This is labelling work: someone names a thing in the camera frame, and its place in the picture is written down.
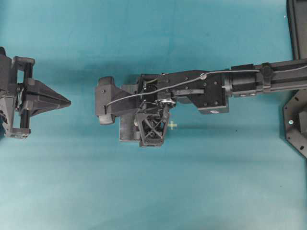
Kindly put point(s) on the yellow tape cross marker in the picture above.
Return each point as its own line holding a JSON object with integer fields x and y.
{"x": 171, "y": 125}

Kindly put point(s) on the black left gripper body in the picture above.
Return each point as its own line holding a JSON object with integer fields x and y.
{"x": 13, "y": 75}

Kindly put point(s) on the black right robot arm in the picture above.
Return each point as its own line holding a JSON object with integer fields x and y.
{"x": 250, "y": 80}

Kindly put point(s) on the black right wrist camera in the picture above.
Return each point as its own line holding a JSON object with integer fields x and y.
{"x": 112, "y": 101}

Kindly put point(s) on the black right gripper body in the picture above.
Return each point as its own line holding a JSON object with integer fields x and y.
{"x": 159, "y": 93}

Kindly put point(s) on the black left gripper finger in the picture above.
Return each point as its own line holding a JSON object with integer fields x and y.
{"x": 38, "y": 107}
{"x": 37, "y": 88}

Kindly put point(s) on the black frame corner panel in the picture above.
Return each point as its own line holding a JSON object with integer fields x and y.
{"x": 297, "y": 21}

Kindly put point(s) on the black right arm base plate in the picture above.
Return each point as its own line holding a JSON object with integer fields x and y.
{"x": 295, "y": 122}

